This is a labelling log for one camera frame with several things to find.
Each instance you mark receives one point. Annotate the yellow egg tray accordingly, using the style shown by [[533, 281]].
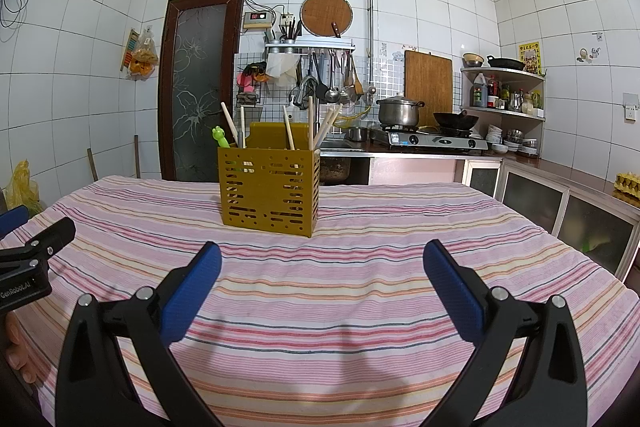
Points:
[[629, 186]]

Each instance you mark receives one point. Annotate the round wooden cutting board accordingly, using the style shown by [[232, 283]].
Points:
[[326, 14]]

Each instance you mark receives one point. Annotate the white plastic bags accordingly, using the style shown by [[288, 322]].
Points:
[[282, 69]]

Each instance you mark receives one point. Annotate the person's left hand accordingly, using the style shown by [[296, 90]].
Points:
[[20, 347]]

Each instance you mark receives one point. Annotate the yellow wall poster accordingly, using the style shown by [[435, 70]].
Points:
[[530, 59]]

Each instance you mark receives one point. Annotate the wall controller box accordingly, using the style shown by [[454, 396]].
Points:
[[257, 19]]

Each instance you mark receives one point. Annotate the stack of white bowls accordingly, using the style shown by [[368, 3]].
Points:
[[495, 134]]

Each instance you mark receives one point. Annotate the kitchen base cabinet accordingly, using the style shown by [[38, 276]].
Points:
[[550, 202]]

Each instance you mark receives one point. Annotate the brown rimmed bowl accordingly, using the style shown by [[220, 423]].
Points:
[[472, 60]]

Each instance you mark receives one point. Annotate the metal faucet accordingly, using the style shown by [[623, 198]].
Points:
[[305, 89]]

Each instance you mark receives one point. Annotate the black wok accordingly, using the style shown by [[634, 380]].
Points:
[[455, 121]]

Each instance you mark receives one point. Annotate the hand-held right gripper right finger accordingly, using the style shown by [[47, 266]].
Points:
[[455, 292]]

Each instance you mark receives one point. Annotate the yellow perforated utensil holder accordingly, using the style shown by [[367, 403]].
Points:
[[270, 192]]

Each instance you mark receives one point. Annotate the row of hanging kitchen utensils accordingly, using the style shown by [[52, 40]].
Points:
[[332, 79]]

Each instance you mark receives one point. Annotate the metal wall rack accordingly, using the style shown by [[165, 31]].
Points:
[[310, 47]]

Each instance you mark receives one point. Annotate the wooden stick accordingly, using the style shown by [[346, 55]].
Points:
[[137, 157], [92, 166]]

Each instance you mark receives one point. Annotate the steel cooking pot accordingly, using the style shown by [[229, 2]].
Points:
[[399, 112]]

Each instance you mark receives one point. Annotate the brown frosted glass door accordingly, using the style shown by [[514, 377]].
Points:
[[200, 92]]

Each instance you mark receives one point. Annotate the small steel pot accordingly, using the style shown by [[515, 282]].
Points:
[[357, 134]]

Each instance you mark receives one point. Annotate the steel sink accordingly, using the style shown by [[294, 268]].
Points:
[[340, 149]]

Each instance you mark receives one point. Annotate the colourful hanging rack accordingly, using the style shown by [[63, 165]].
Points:
[[128, 51]]

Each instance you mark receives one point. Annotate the yellow plastic bag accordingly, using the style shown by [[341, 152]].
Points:
[[22, 187]]

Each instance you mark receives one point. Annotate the metal cutlery cup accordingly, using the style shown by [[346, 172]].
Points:
[[285, 34]]

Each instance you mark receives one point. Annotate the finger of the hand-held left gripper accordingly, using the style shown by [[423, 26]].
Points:
[[12, 219], [55, 234]]

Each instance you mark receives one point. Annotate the white corner shelf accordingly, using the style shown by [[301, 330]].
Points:
[[505, 114]]

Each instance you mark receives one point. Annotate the beige wall socket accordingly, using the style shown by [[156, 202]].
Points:
[[631, 106]]

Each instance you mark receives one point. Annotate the white wall socket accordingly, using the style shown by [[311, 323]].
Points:
[[287, 20]]

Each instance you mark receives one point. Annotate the wall sticker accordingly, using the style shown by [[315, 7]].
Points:
[[590, 52]]

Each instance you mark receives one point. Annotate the black pan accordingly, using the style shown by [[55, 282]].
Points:
[[505, 64]]

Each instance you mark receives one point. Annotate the orange plastic bag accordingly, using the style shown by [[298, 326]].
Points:
[[144, 57]]

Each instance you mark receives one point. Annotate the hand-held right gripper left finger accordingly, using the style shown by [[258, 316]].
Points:
[[192, 292]]

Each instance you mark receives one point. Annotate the pink striped tablecloth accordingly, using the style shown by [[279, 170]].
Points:
[[320, 297]]

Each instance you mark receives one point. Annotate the pink rubber gloves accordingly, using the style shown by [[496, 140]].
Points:
[[252, 79]]

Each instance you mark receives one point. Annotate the gas stove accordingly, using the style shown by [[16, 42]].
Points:
[[430, 140]]

